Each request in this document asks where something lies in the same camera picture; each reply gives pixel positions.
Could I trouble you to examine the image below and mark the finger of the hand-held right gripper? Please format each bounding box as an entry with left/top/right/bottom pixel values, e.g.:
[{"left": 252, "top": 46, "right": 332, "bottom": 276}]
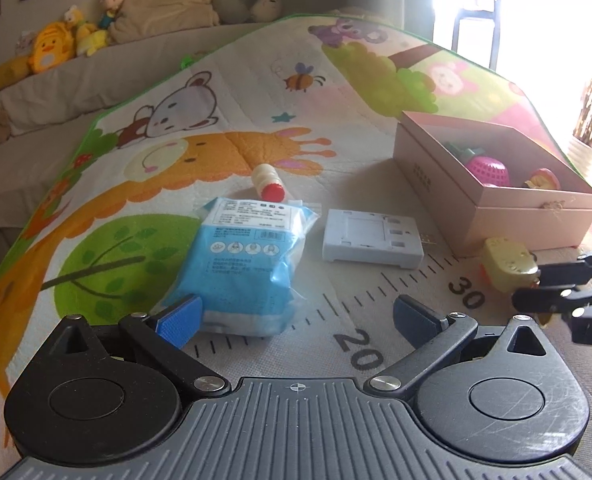
[
  {"left": 510, "top": 285, "right": 592, "bottom": 318},
  {"left": 536, "top": 237, "right": 592, "bottom": 286}
]

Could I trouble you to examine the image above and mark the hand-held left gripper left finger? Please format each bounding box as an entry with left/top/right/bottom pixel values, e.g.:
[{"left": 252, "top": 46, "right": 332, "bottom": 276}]
[{"left": 58, "top": 295, "right": 230, "bottom": 403}]

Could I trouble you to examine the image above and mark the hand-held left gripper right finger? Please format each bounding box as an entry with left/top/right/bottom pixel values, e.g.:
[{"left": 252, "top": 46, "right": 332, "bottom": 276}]
[{"left": 366, "top": 295, "right": 556, "bottom": 401}]

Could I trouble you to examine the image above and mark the pale yellow toy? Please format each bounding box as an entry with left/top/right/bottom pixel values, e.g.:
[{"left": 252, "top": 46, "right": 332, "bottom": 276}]
[{"left": 477, "top": 237, "right": 541, "bottom": 292}]

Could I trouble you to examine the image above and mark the pink cardboard box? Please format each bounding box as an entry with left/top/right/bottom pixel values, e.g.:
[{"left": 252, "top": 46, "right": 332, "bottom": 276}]
[{"left": 393, "top": 111, "right": 592, "bottom": 257}]

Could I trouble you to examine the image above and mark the blue plastic packet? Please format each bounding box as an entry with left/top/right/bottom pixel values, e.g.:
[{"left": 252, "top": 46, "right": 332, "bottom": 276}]
[{"left": 151, "top": 196, "right": 321, "bottom": 337}]

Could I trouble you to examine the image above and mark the red apple toy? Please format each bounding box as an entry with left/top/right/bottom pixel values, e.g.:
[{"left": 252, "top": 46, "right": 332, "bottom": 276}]
[{"left": 523, "top": 167, "right": 561, "bottom": 192}]

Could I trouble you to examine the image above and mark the pink plastic toy basket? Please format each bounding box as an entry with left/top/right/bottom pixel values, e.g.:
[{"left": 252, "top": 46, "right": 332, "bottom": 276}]
[{"left": 468, "top": 156, "right": 511, "bottom": 188}]

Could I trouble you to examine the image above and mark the green toy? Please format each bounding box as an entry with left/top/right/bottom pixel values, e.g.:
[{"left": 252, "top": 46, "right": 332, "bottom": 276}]
[{"left": 444, "top": 142, "right": 486, "bottom": 161}]

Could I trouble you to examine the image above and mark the white power adapter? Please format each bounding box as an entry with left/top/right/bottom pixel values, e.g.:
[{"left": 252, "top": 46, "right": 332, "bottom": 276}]
[{"left": 322, "top": 208, "right": 434, "bottom": 270}]

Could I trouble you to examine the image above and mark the printed cartoon play mat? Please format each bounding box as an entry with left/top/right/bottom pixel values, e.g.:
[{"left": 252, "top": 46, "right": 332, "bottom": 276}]
[{"left": 0, "top": 10, "right": 592, "bottom": 480}]

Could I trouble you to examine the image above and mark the white bottle with red cap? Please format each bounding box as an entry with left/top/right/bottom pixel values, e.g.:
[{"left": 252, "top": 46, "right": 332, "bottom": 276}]
[{"left": 251, "top": 163, "right": 285, "bottom": 200}]

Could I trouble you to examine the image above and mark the yellow duck plush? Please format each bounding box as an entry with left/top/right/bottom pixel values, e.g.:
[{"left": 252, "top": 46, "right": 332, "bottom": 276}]
[{"left": 28, "top": 22, "right": 79, "bottom": 75}]

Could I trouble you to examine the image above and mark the small yellow dog plush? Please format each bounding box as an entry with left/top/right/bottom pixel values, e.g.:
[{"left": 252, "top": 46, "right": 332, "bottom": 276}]
[{"left": 65, "top": 5, "right": 109, "bottom": 57}]

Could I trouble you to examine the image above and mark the long yellow plush pillow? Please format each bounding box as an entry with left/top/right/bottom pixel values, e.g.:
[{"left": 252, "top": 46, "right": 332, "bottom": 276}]
[{"left": 0, "top": 55, "right": 34, "bottom": 96}]

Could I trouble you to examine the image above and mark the beige pillow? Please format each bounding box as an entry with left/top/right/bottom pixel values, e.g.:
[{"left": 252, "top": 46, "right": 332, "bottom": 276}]
[{"left": 107, "top": 0, "right": 221, "bottom": 45}]

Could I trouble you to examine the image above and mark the doll with green clothes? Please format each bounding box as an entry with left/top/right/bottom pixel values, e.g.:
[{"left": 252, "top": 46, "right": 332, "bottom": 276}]
[{"left": 98, "top": 0, "right": 125, "bottom": 31}]

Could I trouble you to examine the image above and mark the pale bear plush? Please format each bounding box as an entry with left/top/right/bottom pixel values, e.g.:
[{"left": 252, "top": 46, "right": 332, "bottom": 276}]
[{"left": 248, "top": 0, "right": 284, "bottom": 21}]

